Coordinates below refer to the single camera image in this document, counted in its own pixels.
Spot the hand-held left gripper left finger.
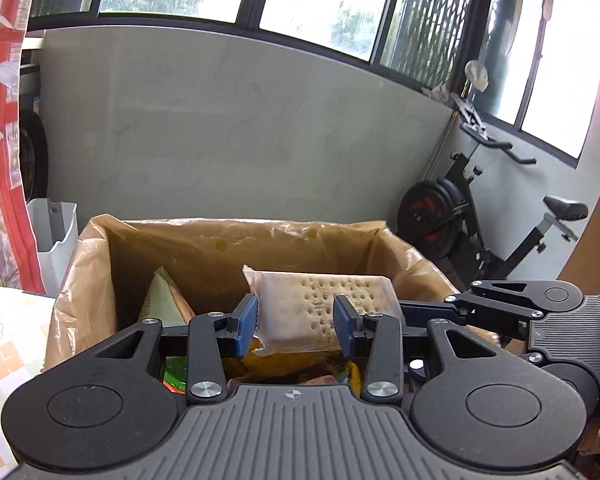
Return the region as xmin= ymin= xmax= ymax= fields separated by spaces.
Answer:
xmin=92 ymin=292 xmax=261 ymax=403

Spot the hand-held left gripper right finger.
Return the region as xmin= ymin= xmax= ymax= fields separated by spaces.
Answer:
xmin=332 ymin=296 xmax=506 ymax=405

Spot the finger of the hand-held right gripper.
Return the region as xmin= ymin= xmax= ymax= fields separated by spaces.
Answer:
xmin=459 ymin=312 xmax=532 ymax=347
xmin=399 ymin=280 xmax=545 ymax=327

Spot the white cracker packet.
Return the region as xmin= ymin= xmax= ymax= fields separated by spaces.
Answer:
xmin=242 ymin=265 xmax=398 ymax=356

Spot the gold yellow tofu packet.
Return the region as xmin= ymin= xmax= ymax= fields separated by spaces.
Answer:
xmin=225 ymin=342 xmax=351 ymax=378

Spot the bright green snack packet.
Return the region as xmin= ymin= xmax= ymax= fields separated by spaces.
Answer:
xmin=164 ymin=356 xmax=188 ymax=392

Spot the large green snack bag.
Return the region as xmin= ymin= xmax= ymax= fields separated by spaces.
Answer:
xmin=137 ymin=266 xmax=196 ymax=326

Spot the brown cardboard box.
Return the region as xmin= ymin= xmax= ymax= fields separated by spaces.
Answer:
xmin=42 ymin=215 xmax=600 ymax=456

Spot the black exercise bike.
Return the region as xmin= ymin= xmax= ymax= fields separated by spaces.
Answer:
xmin=397 ymin=100 xmax=591 ymax=291

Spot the tan wooden panel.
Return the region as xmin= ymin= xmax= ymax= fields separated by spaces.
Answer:
xmin=555 ymin=145 xmax=600 ymax=286

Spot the cardboard box with plastic liner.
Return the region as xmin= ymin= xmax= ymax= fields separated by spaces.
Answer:
xmin=42 ymin=215 xmax=463 ymax=376

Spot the white plastic bin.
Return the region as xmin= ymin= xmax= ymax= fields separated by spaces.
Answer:
xmin=26 ymin=198 xmax=78 ymax=297

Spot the white bag on pole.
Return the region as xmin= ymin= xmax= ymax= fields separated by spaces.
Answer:
xmin=464 ymin=59 xmax=491 ymax=93

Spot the checkered floral tablecloth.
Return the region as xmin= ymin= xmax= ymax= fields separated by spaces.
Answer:
xmin=0 ymin=282 xmax=56 ymax=480

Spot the dark round appliance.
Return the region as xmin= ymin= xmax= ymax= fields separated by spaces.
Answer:
xmin=19 ymin=110 xmax=49 ymax=203

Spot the printed red backdrop cloth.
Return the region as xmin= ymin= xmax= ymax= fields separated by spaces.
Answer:
xmin=0 ymin=0 xmax=46 ymax=293

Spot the crumpled cloth on handlebar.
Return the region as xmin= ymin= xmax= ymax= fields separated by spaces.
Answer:
xmin=421 ymin=82 xmax=455 ymax=106

